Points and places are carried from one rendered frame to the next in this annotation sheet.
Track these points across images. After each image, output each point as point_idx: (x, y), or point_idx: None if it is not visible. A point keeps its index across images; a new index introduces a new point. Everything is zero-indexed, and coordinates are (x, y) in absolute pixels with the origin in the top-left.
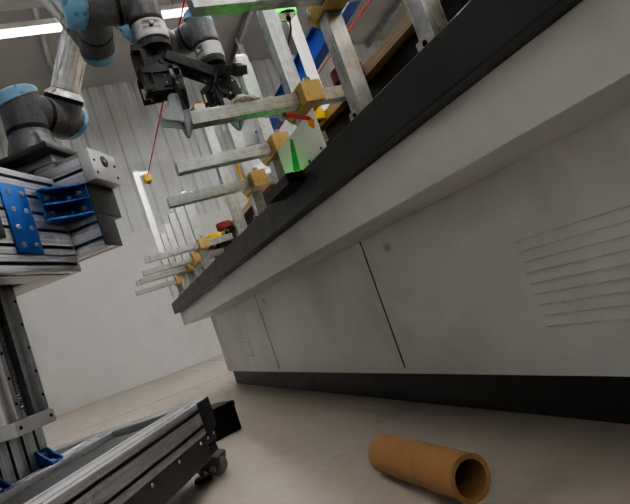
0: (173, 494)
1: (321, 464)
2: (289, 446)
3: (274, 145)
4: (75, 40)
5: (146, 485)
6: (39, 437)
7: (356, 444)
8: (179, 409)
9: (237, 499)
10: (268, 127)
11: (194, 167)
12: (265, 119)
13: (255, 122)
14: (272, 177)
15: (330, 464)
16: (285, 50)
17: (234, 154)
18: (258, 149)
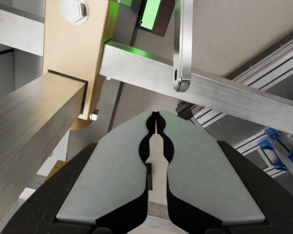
0: (232, 73)
1: (169, 36)
2: (148, 90)
3: (116, 6)
4: None
5: (256, 63)
6: (277, 144)
7: (145, 33)
8: (200, 123)
9: (204, 60)
10: (36, 92)
11: (291, 100)
12: (15, 106)
13: (46, 147)
14: (32, 179)
15: (169, 29)
16: None
17: (204, 74)
18: (141, 52)
